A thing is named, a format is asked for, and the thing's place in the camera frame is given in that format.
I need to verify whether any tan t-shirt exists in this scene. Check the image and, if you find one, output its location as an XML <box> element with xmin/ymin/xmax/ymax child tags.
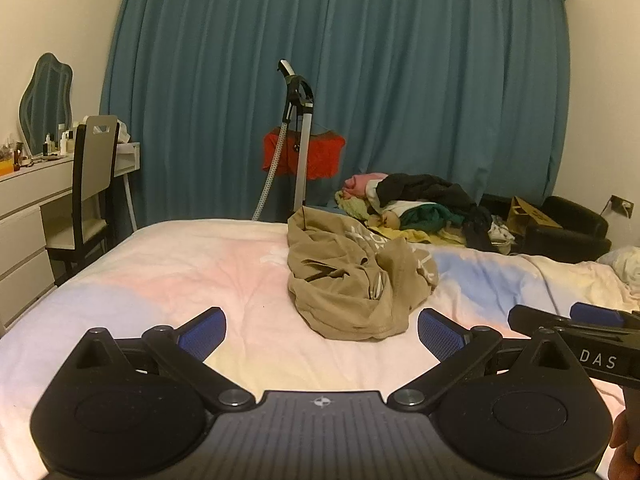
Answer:
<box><xmin>286</xmin><ymin>205</ymin><xmax>440</xmax><ymax>342</ymax></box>

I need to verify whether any black garment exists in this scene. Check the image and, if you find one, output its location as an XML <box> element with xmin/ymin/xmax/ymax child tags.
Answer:
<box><xmin>375</xmin><ymin>173</ymin><xmax>495</xmax><ymax>251</ymax></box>

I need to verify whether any red garment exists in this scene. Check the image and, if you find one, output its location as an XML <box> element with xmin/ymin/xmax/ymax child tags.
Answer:
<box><xmin>262</xmin><ymin>127</ymin><xmax>348</xmax><ymax>181</ymax></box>

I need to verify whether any white pillow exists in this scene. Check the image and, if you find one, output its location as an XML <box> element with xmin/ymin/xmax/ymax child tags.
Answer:
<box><xmin>596</xmin><ymin>246</ymin><xmax>640</xmax><ymax>297</ymax></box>

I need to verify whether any brown paper bag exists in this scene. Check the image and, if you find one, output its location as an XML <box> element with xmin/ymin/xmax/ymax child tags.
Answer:
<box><xmin>506</xmin><ymin>195</ymin><xmax>564</xmax><ymax>237</ymax></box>

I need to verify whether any pastel bed blanket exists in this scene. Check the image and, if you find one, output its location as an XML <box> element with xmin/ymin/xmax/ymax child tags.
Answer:
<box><xmin>0</xmin><ymin>217</ymin><xmax>640</xmax><ymax>466</ymax></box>

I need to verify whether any yellow cloth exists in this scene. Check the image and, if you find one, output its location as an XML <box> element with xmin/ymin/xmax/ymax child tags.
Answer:
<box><xmin>335</xmin><ymin>189</ymin><xmax>468</xmax><ymax>247</ymax></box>

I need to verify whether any pink garment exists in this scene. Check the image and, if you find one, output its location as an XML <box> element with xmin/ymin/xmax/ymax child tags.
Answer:
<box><xmin>344</xmin><ymin>173</ymin><xmax>389</xmax><ymax>199</ymax></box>

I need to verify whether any person's right hand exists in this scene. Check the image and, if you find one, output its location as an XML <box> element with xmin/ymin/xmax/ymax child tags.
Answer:
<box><xmin>611</xmin><ymin>409</ymin><xmax>640</xmax><ymax>480</ymax></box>

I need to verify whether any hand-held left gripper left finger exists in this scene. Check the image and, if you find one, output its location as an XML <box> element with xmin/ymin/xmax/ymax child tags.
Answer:
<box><xmin>65</xmin><ymin>306</ymin><xmax>256</xmax><ymax>413</ymax></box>

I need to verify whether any black armchair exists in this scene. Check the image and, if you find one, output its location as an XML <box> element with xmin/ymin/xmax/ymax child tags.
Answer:
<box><xmin>479</xmin><ymin>193</ymin><xmax>612</xmax><ymax>264</ymax></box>

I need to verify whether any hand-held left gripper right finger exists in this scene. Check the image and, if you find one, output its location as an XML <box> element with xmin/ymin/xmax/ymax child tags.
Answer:
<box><xmin>387</xmin><ymin>308</ymin><xmax>587</xmax><ymax>412</ymax></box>

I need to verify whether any black and white chair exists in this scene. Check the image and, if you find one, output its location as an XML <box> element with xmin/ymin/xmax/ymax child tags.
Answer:
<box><xmin>45</xmin><ymin>115</ymin><xmax>122</xmax><ymax>277</ymax></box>

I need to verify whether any garment steamer stand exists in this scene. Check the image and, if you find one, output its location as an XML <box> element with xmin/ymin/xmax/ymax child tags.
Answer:
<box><xmin>251</xmin><ymin>59</ymin><xmax>316</xmax><ymax>222</ymax></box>

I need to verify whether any green garment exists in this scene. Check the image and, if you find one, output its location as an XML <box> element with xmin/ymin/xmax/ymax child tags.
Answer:
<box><xmin>400</xmin><ymin>204</ymin><xmax>467</xmax><ymax>229</ymax></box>

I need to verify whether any wall socket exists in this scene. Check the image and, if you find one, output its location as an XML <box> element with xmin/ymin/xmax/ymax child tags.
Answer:
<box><xmin>602</xmin><ymin>194</ymin><xmax>632</xmax><ymax>218</ymax></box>

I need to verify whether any blue curtain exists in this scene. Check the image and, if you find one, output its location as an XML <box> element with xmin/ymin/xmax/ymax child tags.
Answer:
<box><xmin>99</xmin><ymin>0</ymin><xmax>573</xmax><ymax>212</ymax></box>

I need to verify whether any white patterned cloth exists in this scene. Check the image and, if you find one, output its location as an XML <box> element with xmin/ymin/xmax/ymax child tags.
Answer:
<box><xmin>487</xmin><ymin>215</ymin><xmax>517</xmax><ymax>255</ymax></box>

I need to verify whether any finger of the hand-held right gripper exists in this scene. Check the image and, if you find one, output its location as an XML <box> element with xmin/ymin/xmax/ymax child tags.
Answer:
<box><xmin>570</xmin><ymin>302</ymin><xmax>640</xmax><ymax>330</ymax></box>
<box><xmin>507</xmin><ymin>305</ymin><xmax>581</xmax><ymax>337</ymax></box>

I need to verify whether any white dresser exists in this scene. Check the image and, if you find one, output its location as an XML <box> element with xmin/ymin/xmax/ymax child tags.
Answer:
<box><xmin>0</xmin><ymin>141</ymin><xmax>142</xmax><ymax>332</ymax></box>

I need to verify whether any wavy wall mirror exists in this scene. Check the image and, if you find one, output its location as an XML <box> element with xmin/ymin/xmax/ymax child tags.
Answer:
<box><xmin>19</xmin><ymin>52</ymin><xmax>74</xmax><ymax>157</ymax></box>

